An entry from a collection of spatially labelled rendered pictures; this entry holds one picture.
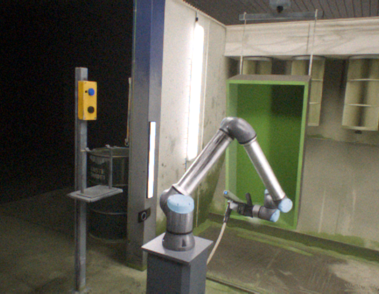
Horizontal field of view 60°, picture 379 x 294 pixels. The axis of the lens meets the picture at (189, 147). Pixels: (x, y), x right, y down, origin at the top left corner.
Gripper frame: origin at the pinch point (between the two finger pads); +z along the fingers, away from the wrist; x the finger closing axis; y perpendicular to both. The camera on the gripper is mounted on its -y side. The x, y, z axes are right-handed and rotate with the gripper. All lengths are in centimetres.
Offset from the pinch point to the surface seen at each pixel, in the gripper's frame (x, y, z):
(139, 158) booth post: -28, -11, 75
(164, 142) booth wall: -10, -35, 72
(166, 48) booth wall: -52, -101, 71
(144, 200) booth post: -11, 19, 69
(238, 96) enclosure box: 7, -93, 27
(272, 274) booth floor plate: 74, 38, -20
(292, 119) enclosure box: 28, -85, -17
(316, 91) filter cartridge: 87, -149, -11
